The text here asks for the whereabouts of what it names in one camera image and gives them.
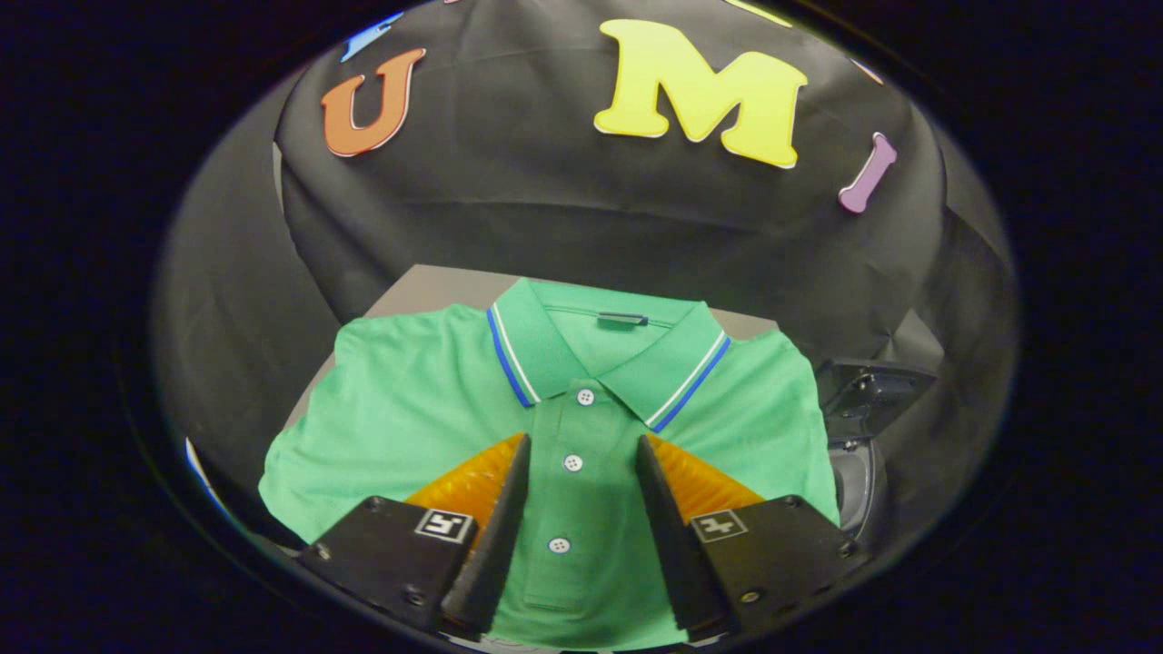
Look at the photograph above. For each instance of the grey cabinet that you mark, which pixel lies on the grey cabinet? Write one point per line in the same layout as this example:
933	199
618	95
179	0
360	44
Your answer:
436	286

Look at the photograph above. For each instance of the green polo shirt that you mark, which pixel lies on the green polo shirt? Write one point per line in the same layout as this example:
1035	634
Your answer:
418	409

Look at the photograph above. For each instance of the black backdrop cloth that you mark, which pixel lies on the black backdrop cloth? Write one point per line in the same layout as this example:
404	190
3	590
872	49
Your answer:
545	209

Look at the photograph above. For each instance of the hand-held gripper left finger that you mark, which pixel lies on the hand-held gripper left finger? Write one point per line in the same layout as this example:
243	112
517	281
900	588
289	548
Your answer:
500	545

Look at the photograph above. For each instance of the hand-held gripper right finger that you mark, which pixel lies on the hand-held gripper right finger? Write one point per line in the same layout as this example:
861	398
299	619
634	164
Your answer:
672	545

